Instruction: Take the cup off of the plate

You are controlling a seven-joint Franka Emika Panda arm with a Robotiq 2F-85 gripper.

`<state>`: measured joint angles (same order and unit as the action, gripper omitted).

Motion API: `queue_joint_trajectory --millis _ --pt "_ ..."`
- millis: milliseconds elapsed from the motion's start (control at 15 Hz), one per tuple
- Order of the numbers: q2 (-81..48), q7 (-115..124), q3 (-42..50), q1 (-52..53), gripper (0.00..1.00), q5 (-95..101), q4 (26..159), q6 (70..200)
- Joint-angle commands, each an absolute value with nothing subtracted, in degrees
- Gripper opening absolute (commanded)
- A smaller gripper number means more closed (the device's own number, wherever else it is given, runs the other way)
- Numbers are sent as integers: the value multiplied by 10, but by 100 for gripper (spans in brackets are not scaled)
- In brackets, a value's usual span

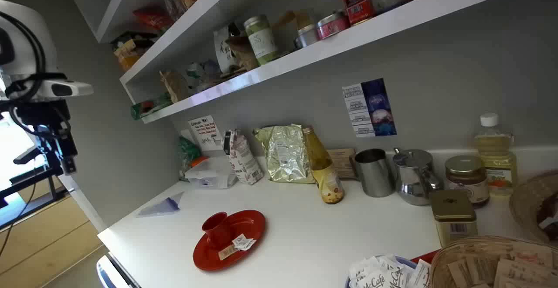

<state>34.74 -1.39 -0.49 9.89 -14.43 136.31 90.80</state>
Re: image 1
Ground heap of yellow packets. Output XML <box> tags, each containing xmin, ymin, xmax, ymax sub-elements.
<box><xmin>111</xmin><ymin>31</ymin><xmax>158</xmax><ymax>72</ymax></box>

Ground heap of brown sachets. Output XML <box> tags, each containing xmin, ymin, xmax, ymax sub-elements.
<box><xmin>446</xmin><ymin>242</ymin><xmax>558</xmax><ymax>288</ymax></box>

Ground white sachets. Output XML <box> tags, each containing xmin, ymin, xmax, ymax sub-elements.
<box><xmin>232</xmin><ymin>234</ymin><xmax>257</xmax><ymax>251</ymax></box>

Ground wicker basket with sachets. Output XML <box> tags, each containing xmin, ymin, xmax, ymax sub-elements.
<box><xmin>429</xmin><ymin>235</ymin><xmax>558</xmax><ymax>288</ymax></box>

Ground heap of white packets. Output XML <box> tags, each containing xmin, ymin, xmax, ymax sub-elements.
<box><xmin>348</xmin><ymin>254</ymin><xmax>432</xmax><ymax>288</ymax></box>

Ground brown paper bag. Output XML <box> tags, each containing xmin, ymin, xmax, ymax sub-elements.
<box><xmin>225</xmin><ymin>35</ymin><xmax>260</xmax><ymax>72</ymax></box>

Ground patterned white coffee bag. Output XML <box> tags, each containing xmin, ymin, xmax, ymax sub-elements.
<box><xmin>223</xmin><ymin>129</ymin><xmax>265</xmax><ymax>186</ymax></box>

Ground handwritten paper note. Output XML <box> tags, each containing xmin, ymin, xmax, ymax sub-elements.
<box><xmin>188</xmin><ymin>115</ymin><xmax>223</xmax><ymax>152</ymax></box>

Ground small brown bag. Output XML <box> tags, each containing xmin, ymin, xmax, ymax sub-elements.
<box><xmin>159</xmin><ymin>69</ymin><xmax>191</xmax><ymax>104</ymax></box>

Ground wooden cabinet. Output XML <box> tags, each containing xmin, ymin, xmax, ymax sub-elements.
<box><xmin>0</xmin><ymin>177</ymin><xmax>106</xmax><ymax>288</ymax></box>

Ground empty-looking wicker basket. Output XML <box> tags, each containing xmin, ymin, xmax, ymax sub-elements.
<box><xmin>509</xmin><ymin>172</ymin><xmax>558</xmax><ymax>247</ymax></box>

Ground white wall shelf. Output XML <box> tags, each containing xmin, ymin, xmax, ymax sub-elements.
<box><xmin>67</xmin><ymin>0</ymin><xmax>558</xmax><ymax>125</ymax></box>

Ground red box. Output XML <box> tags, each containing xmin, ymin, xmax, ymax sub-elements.
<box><xmin>341</xmin><ymin>0</ymin><xmax>376</xmax><ymax>27</ymax></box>

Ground green bag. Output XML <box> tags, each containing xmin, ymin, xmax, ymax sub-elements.
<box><xmin>177</xmin><ymin>136</ymin><xmax>202</xmax><ymax>180</ymax></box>

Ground gold foil bag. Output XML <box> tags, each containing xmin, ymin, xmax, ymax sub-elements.
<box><xmin>253</xmin><ymin>124</ymin><xmax>316</xmax><ymax>184</ymax></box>

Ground red tray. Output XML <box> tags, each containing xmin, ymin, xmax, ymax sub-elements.
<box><xmin>409</xmin><ymin>249</ymin><xmax>440</xmax><ymax>265</ymax></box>

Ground jar with gold lid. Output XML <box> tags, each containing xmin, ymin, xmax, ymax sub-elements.
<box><xmin>444</xmin><ymin>155</ymin><xmax>490</xmax><ymax>207</ymax></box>

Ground red snack bag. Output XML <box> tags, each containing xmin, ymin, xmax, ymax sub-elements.
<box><xmin>133</xmin><ymin>7</ymin><xmax>175</xmax><ymax>32</ymax></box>

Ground white appliance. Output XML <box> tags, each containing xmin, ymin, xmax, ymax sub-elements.
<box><xmin>96</xmin><ymin>253</ymin><xmax>141</xmax><ymax>288</ymax></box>

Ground red cup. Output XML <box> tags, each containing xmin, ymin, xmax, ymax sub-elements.
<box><xmin>201</xmin><ymin>212</ymin><xmax>232</xmax><ymax>250</ymax></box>

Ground white plastic box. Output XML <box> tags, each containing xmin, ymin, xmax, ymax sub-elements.
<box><xmin>185</xmin><ymin>156</ymin><xmax>238</xmax><ymax>190</ymax></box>

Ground oil bottle with white cap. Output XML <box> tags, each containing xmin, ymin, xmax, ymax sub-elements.
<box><xmin>473</xmin><ymin>113</ymin><xmax>518</xmax><ymax>198</ymax></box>

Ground red plate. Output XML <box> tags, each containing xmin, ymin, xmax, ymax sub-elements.
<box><xmin>193</xmin><ymin>210</ymin><xmax>266</xmax><ymax>272</ymax></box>

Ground black desk frame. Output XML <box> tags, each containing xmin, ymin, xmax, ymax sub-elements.
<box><xmin>0</xmin><ymin>146</ymin><xmax>70</xmax><ymax>232</ymax></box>

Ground steel cup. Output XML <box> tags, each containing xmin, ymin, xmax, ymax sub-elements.
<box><xmin>351</xmin><ymin>149</ymin><xmax>395</xmax><ymax>198</ymax></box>

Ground steel pot with lid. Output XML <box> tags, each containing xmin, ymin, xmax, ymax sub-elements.
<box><xmin>392</xmin><ymin>148</ymin><xmax>445</xmax><ymax>206</ymax></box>

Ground pink tin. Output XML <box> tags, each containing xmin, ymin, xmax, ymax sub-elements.
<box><xmin>316</xmin><ymin>10</ymin><xmax>350</xmax><ymax>41</ymax></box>

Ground folded pale blue paper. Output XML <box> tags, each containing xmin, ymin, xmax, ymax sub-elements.
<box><xmin>136</xmin><ymin>191</ymin><xmax>184</xmax><ymax>217</ymax></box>

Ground silver tin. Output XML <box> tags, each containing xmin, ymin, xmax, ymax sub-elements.
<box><xmin>293</xmin><ymin>24</ymin><xmax>320</xmax><ymax>49</ymax></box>

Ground jar with green lid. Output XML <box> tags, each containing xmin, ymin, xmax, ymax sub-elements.
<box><xmin>243</xmin><ymin>14</ymin><xmax>280</xmax><ymax>66</ymax></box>

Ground white printed bag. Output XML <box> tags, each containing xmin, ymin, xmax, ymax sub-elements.
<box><xmin>212</xmin><ymin>25</ymin><xmax>240</xmax><ymax>75</ymax></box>

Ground brown cardboard box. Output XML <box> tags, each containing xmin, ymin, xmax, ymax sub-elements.
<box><xmin>327</xmin><ymin>148</ymin><xmax>358</xmax><ymax>180</ymax></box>

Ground brown sachet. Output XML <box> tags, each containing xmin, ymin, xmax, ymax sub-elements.
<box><xmin>218</xmin><ymin>244</ymin><xmax>240</xmax><ymax>261</ymax></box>

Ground gold tin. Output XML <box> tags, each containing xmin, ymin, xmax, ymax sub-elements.
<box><xmin>429</xmin><ymin>190</ymin><xmax>478</xmax><ymax>249</ymax></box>

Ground yellow drink bottle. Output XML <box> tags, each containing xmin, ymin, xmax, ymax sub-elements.
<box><xmin>302</xmin><ymin>125</ymin><xmax>345</xmax><ymax>204</ymax></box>

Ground blue and white poster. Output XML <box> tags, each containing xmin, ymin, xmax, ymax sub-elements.
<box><xmin>341</xmin><ymin>78</ymin><xmax>398</xmax><ymax>139</ymax></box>

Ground green packet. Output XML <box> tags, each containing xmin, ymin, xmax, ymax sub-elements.
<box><xmin>130</xmin><ymin>92</ymin><xmax>173</xmax><ymax>121</ymax></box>

